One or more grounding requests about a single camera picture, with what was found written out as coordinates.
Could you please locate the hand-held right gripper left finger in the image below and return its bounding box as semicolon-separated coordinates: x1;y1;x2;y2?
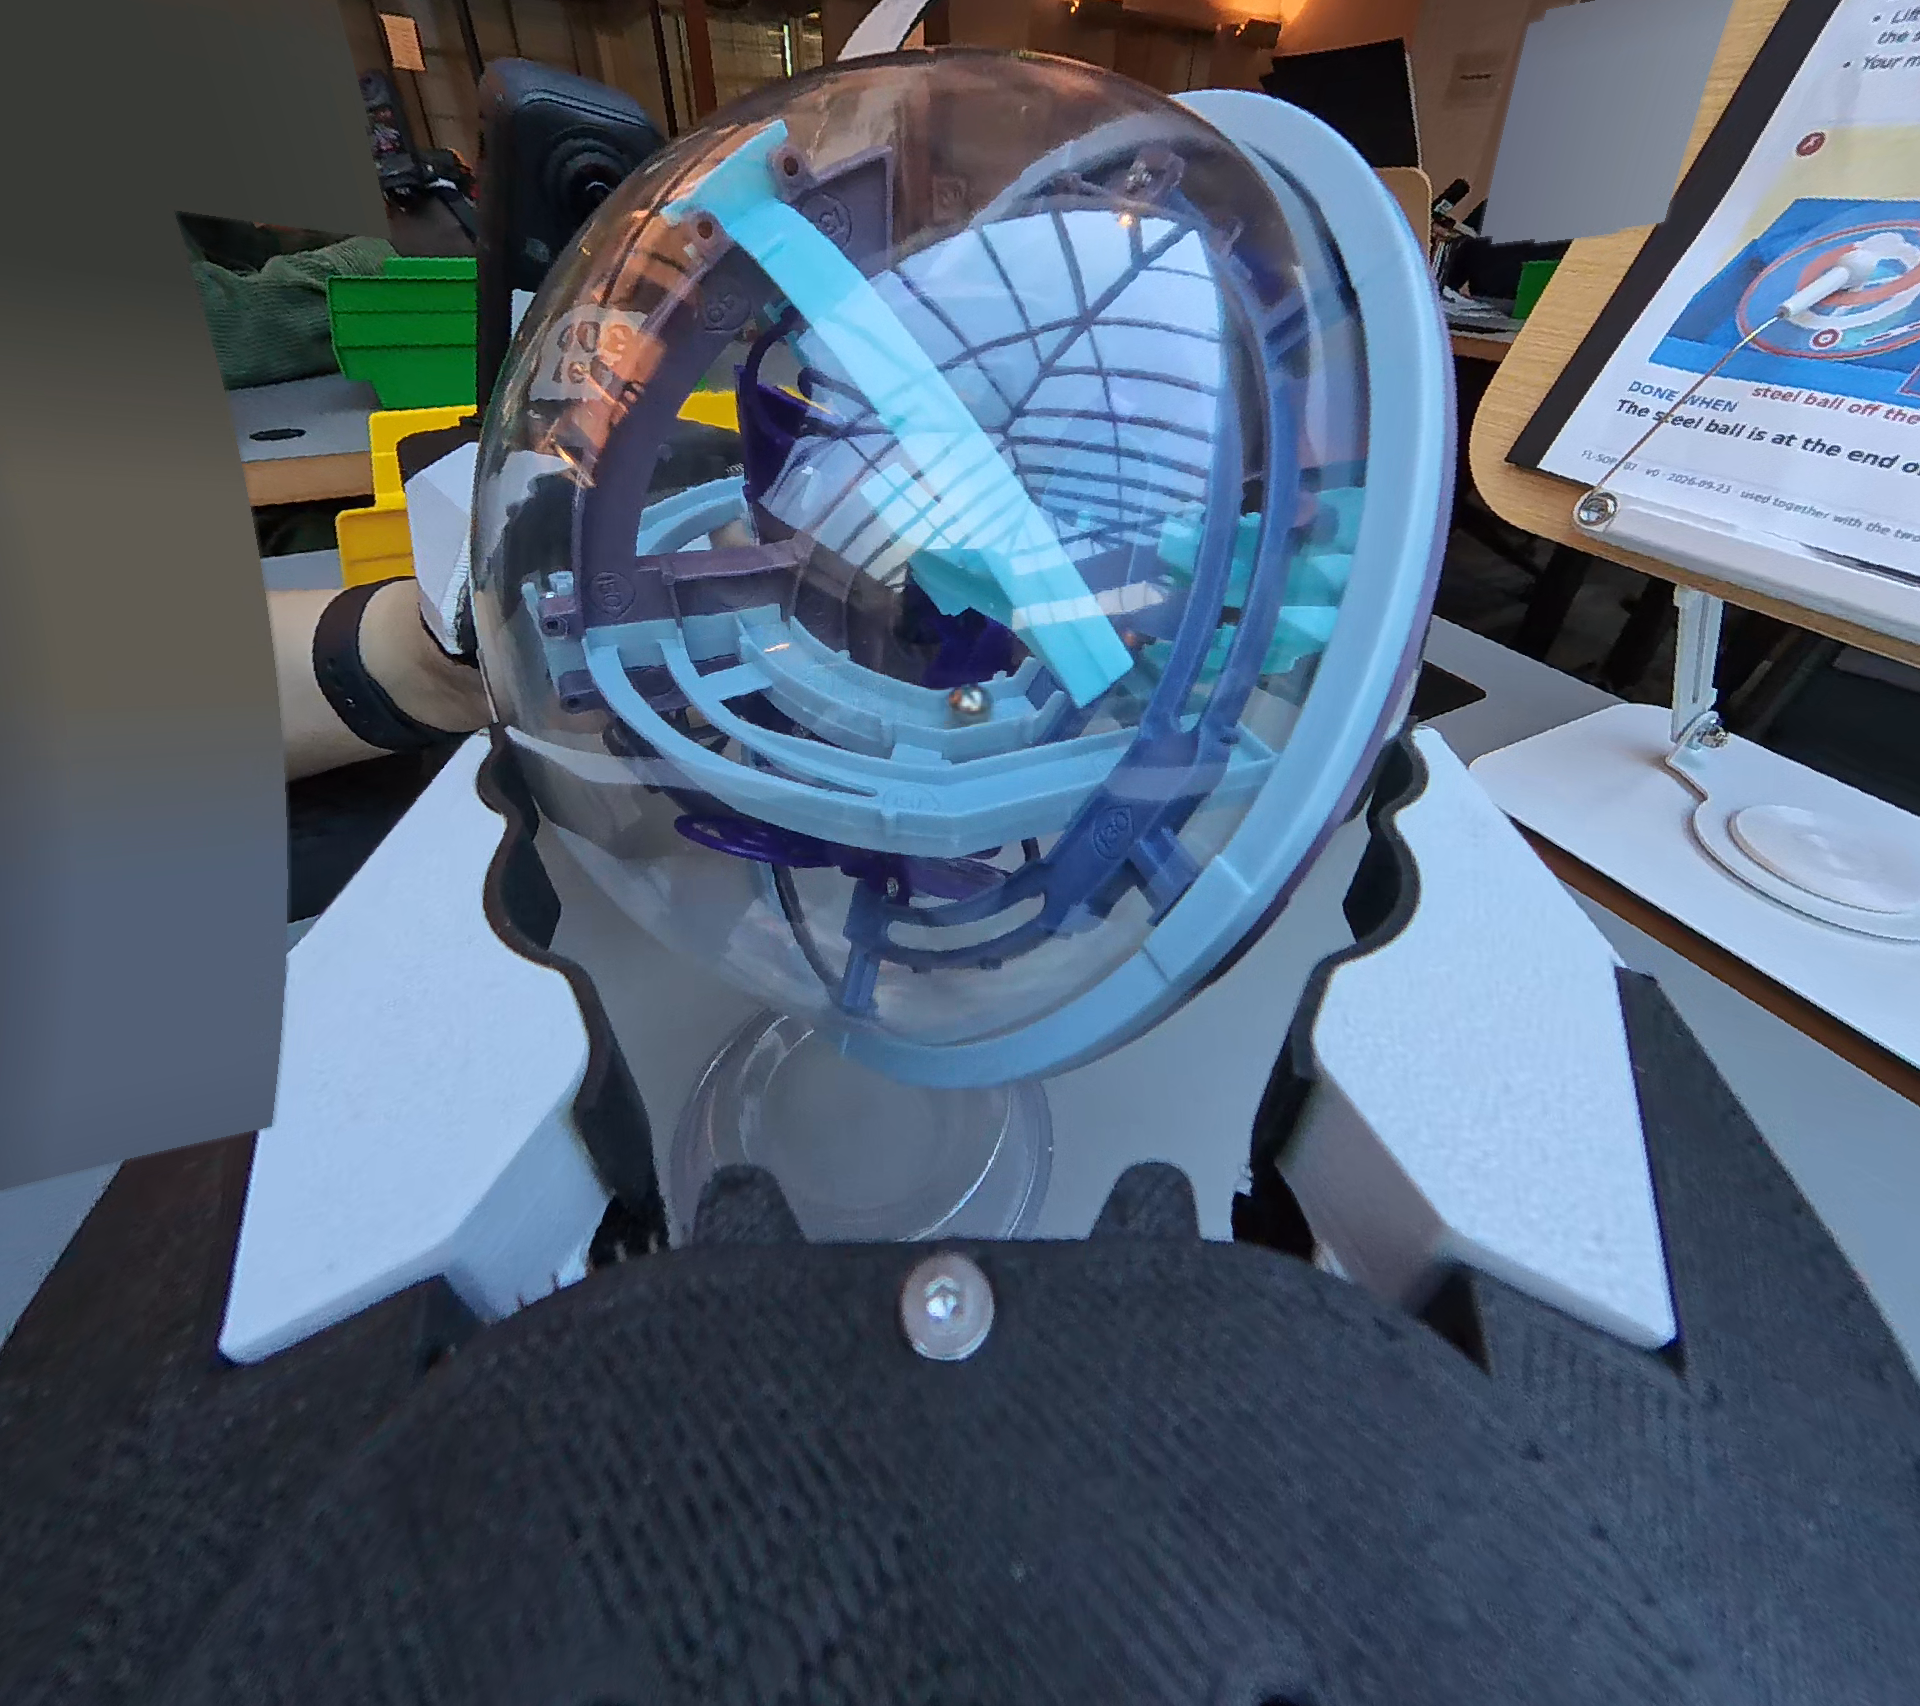
218;727;665;1366

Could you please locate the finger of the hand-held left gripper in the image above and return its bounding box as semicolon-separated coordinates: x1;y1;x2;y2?
401;446;486;661

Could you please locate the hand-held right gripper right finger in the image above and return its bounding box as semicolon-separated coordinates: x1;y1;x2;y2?
1242;723;1679;1352

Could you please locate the clear plastic ball stand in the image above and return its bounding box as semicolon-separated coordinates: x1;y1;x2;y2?
664;1004;1055;1245

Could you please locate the clear plastic maze ball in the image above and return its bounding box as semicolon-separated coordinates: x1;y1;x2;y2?
468;47;1460;1093

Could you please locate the person's left forearm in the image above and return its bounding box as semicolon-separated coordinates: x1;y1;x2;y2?
284;578;486;781

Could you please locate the yellow storage bin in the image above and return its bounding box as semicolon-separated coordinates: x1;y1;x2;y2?
333;385;752;594

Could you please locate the black wristband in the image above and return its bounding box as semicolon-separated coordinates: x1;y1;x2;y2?
310;584;451;755

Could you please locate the green knitted cloth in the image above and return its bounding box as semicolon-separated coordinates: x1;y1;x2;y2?
192;231;395;391

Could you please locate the black monitor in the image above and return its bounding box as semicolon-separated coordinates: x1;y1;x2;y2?
1265;40;1419;169

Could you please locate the printed instruction sheet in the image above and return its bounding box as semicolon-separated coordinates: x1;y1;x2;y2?
1544;0;1920;584

